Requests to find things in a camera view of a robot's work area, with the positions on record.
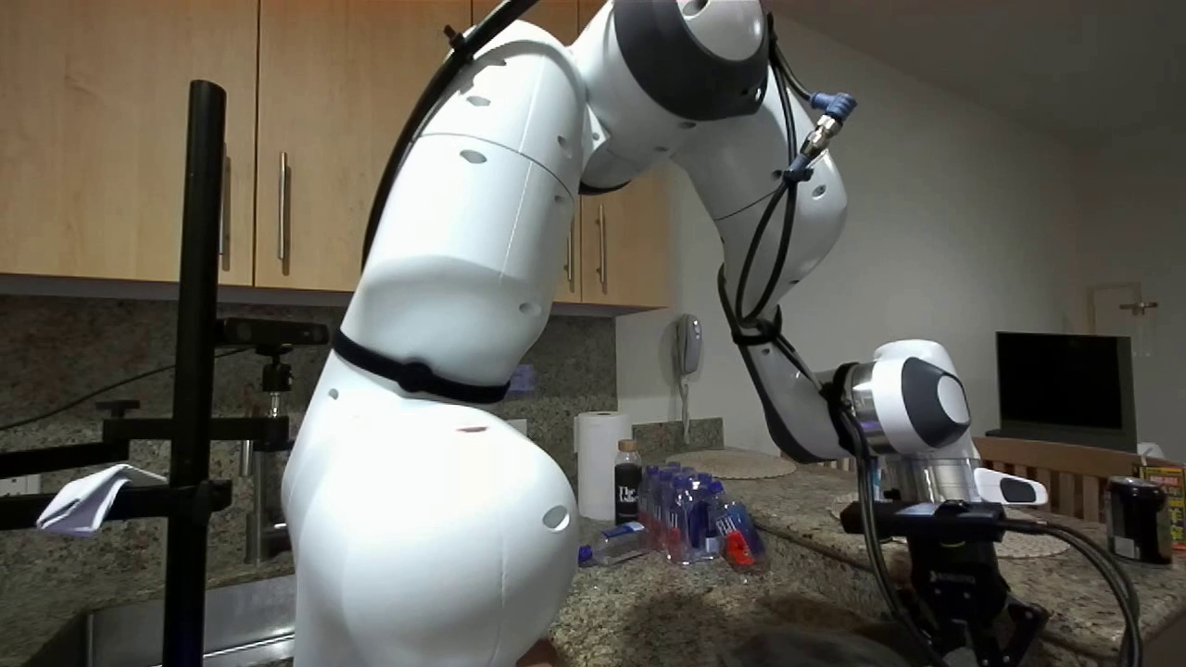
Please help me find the wooden upper cabinet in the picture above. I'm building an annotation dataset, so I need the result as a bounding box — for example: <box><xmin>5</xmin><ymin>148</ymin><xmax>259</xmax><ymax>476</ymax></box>
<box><xmin>0</xmin><ymin>0</ymin><xmax>677</xmax><ymax>312</ymax></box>

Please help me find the black pole stand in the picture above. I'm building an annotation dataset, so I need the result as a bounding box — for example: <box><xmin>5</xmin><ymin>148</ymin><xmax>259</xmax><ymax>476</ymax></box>
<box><xmin>0</xmin><ymin>77</ymin><xmax>288</xmax><ymax>667</ymax></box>

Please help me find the wooden chair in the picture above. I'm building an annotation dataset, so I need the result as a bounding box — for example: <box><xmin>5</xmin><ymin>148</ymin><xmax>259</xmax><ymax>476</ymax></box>
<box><xmin>976</xmin><ymin>435</ymin><xmax>1146</xmax><ymax>522</ymax></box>

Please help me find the thick black arm hose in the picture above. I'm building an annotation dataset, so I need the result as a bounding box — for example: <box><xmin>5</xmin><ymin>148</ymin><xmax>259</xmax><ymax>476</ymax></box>
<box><xmin>355</xmin><ymin>0</ymin><xmax>542</xmax><ymax>271</ymax></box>

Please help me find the white paper towel roll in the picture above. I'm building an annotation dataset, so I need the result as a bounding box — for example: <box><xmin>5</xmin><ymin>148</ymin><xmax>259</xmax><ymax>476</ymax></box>
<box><xmin>570</xmin><ymin>409</ymin><xmax>639</xmax><ymax>525</ymax></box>

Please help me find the white crumpled paper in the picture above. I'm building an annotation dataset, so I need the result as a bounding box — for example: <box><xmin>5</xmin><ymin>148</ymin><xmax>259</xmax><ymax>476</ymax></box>
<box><xmin>33</xmin><ymin>459</ymin><xmax>170</xmax><ymax>538</ymax></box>

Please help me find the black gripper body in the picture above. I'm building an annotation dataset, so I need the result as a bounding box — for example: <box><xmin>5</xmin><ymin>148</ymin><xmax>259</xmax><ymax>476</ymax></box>
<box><xmin>841</xmin><ymin>497</ymin><xmax>1011</xmax><ymax>628</ymax></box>

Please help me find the black can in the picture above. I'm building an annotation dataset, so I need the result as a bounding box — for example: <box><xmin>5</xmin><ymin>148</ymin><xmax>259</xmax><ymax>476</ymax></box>
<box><xmin>1103</xmin><ymin>476</ymin><xmax>1176</xmax><ymax>566</ymax></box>

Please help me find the black strap on arm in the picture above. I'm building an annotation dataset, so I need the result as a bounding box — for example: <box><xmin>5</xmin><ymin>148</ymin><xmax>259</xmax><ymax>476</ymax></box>
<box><xmin>329</xmin><ymin>329</ymin><xmax>513</xmax><ymax>409</ymax></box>

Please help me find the colourful snack package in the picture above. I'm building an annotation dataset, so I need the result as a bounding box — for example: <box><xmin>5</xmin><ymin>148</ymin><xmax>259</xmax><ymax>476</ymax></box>
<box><xmin>1153</xmin><ymin>458</ymin><xmax>1186</xmax><ymax>561</ymax></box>

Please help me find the loose clear water bottle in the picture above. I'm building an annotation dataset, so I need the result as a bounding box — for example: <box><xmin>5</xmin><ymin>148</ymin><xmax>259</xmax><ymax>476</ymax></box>
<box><xmin>573</xmin><ymin>519</ymin><xmax>652</xmax><ymax>570</ymax></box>

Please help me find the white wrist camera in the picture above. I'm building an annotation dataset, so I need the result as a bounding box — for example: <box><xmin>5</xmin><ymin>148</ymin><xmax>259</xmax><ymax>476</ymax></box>
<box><xmin>970</xmin><ymin>464</ymin><xmax>1053</xmax><ymax>511</ymax></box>

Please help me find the dark small bottle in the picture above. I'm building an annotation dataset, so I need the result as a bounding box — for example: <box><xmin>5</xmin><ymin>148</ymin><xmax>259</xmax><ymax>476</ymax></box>
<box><xmin>613</xmin><ymin>441</ymin><xmax>644</xmax><ymax>525</ymax></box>

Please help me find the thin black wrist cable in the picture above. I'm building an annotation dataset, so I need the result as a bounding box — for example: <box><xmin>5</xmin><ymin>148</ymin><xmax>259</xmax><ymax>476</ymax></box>
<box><xmin>715</xmin><ymin>13</ymin><xmax>1146</xmax><ymax>667</ymax></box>

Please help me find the stainless steel sink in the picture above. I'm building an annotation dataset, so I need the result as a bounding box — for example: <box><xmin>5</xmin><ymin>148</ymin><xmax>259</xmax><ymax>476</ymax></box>
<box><xmin>22</xmin><ymin>566</ymin><xmax>309</xmax><ymax>667</ymax></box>

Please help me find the metal cabinet handle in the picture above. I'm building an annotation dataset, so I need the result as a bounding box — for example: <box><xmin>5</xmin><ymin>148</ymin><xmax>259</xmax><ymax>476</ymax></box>
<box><xmin>273</xmin><ymin>148</ymin><xmax>298</xmax><ymax>280</ymax></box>
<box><xmin>214</xmin><ymin>148</ymin><xmax>237</xmax><ymax>276</ymax></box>

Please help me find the flat screen monitor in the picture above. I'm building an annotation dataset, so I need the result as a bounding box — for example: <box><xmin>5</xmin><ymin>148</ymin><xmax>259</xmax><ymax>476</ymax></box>
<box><xmin>993</xmin><ymin>329</ymin><xmax>1143</xmax><ymax>451</ymax></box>

